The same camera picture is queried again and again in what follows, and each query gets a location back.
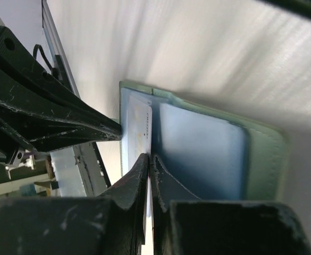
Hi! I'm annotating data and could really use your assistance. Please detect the black three-compartment tray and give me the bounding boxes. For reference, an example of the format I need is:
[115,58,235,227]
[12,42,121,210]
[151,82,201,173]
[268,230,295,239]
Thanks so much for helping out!
[264,0,311,20]

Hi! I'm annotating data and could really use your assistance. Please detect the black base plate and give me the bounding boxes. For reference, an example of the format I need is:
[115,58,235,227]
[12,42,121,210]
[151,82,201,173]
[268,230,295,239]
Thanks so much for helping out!
[73,142,111,197]

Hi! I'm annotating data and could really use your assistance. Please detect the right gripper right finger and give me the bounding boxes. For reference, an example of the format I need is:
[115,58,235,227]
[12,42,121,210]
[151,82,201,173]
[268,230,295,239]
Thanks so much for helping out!
[149,155,311,254]

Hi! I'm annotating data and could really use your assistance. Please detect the aluminium frame rail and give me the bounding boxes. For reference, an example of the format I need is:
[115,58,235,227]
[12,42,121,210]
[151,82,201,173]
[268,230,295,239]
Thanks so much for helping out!
[41,0,80,97]

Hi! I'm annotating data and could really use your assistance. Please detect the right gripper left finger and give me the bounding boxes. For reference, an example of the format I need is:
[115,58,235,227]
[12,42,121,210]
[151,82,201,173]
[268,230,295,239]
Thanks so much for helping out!
[0,154,149,254]

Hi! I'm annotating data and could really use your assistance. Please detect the green card holder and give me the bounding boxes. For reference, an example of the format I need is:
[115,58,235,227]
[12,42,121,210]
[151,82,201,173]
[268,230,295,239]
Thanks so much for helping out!
[119,81,288,200]

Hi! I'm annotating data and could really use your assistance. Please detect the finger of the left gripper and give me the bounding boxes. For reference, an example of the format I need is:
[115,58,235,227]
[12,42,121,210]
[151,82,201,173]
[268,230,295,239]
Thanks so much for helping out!
[0,26,122,152]

